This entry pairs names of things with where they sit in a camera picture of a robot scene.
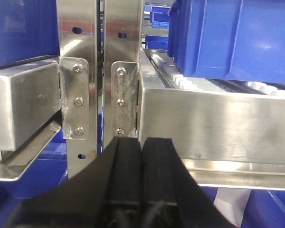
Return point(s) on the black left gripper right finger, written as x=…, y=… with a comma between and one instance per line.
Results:
x=172, y=197

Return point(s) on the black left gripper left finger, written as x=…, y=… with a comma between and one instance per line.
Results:
x=105, y=194

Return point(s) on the left steel shelf beam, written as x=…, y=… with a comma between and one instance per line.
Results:
x=29, y=114

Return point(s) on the right steel shelf upright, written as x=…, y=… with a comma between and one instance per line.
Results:
x=122, y=44

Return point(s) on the steel shelf upright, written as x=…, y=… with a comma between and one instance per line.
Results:
x=122, y=44
x=77, y=30

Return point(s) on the left steel shelf upright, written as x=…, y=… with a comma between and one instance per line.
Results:
x=77, y=30

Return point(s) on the large blue bin on shelf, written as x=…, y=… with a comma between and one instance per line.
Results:
x=241, y=40

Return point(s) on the blue bin lower left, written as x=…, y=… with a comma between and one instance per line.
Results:
x=46, y=172

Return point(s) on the blue bin lower right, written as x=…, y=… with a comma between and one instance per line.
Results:
x=247, y=208

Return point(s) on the white roller track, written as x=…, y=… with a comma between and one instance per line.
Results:
x=172, y=74

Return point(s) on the blue bin upper left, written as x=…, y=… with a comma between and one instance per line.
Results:
x=28, y=29

